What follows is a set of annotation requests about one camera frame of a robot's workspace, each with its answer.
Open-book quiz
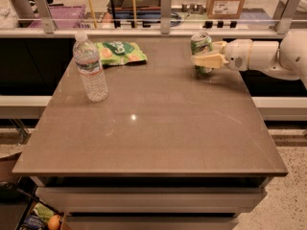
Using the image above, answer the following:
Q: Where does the metal railing post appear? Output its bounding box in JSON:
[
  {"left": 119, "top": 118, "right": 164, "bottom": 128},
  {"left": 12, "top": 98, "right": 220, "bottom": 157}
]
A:
[
  {"left": 273, "top": 0, "right": 300, "bottom": 35},
  {"left": 34, "top": 0, "right": 56, "bottom": 34},
  {"left": 160, "top": 0, "right": 172, "bottom": 35}
]

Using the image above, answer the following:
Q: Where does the orange fruit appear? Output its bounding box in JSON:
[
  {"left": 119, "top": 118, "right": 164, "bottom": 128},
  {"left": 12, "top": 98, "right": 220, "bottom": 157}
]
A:
[{"left": 47, "top": 215, "right": 61, "bottom": 230}]

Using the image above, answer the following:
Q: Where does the upper grey drawer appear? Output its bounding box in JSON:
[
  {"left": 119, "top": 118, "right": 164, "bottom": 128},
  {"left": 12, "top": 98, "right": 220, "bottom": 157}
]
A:
[{"left": 36, "top": 187, "right": 267, "bottom": 214}]

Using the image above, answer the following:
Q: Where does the purple plastic crate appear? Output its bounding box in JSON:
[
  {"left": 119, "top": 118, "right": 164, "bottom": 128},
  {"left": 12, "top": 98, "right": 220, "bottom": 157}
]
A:
[{"left": 28, "top": 5, "right": 87, "bottom": 30}]

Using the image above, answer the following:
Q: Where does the green soda can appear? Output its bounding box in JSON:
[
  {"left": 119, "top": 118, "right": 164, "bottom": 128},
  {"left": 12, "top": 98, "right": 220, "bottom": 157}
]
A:
[{"left": 190, "top": 32, "right": 213, "bottom": 75}]

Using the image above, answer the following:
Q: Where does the green snack bag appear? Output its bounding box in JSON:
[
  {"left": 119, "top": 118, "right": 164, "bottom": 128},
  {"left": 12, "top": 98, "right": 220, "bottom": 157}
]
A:
[{"left": 96, "top": 41, "right": 147, "bottom": 66}]

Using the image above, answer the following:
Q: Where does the cardboard box with label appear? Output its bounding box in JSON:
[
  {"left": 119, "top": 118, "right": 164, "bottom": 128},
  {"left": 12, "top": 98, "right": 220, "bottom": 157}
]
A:
[{"left": 205, "top": 0, "right": 246, "bottom": 19}]

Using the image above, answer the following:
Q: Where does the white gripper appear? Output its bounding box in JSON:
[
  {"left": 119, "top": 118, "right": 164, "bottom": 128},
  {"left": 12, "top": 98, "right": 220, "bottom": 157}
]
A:
[{"left": 191, "top": 39, "right": 253, "bottom": 71}]

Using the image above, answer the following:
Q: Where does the metal railing post left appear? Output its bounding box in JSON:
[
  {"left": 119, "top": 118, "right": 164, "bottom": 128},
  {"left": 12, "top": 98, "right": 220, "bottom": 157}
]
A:
[{"left": 34, "top": 0, "right": 56, "bottom": 34}]

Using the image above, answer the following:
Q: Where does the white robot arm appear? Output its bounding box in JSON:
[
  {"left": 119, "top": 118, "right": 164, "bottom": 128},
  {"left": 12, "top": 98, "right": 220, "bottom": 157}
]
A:
[{"left": 191, "top": 30, "right": 307, "bottom": 88}]

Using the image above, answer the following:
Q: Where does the grey drawer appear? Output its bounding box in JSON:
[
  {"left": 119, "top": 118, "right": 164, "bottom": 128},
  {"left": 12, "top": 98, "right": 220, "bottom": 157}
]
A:
[
  {"left": 66, "top": 217, "right": 238, "bottom": 230},
  {"left": 36, "top": 187, "right": 267, "bottom": 214}
]

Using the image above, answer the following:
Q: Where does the metal railing post right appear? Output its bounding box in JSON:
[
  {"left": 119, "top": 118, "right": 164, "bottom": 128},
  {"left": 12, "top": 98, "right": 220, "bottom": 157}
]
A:
[{"left": 273, "top": 0, "right": 300, "bottom": 35}]

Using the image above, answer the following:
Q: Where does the metal railing post middle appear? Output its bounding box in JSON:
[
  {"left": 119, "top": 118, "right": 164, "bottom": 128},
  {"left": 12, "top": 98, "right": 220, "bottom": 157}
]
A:
[{"left": 160, "top": 0, "right": 172, "bottom": 35}]

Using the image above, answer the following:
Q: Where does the box of snacks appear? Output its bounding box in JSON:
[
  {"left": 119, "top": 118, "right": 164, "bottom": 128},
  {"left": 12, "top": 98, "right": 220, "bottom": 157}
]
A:
[{"left": 17, "top": 203, "right": 71, "bottom": 230}]

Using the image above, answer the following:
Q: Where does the clear plastic water bottle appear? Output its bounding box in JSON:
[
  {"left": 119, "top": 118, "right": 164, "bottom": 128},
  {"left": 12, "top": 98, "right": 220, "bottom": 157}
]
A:
[{"left": 73, "top": 31, "right": 108, "bottom": 102}]

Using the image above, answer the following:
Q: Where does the lower grey drawer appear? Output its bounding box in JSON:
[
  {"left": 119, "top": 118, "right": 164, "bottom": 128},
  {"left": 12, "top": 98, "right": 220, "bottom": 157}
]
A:
[{"left": 66, "top": 217, "right": 238, "bottom": 230}]

